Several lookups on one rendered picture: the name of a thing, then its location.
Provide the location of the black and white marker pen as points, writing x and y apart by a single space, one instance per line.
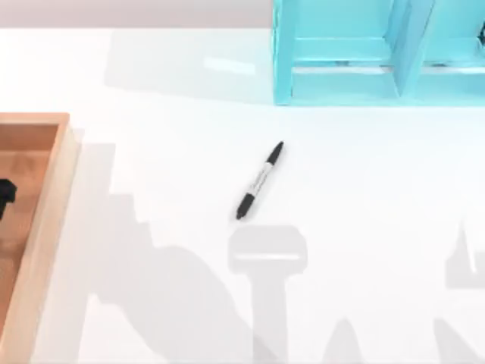
260 181

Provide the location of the light blue rack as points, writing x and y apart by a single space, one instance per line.
341 57

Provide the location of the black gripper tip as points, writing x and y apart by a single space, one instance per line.
6 193

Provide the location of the shallow salmon-coloured box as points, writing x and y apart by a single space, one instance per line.
41 212

